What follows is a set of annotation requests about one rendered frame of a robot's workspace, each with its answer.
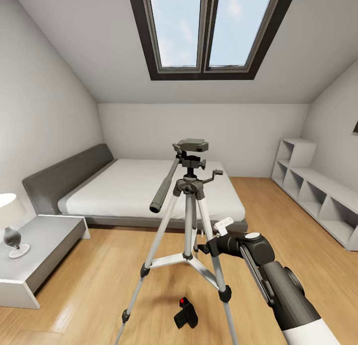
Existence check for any camera tripod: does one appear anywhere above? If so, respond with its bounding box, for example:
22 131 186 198
114 139 239 345

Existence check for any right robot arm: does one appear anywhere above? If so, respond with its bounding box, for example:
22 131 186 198
197 217 341 345

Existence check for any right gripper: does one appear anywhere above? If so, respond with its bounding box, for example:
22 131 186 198
197 230 234 257

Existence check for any digital camera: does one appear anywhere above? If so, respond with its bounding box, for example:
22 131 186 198
174 297 198 329

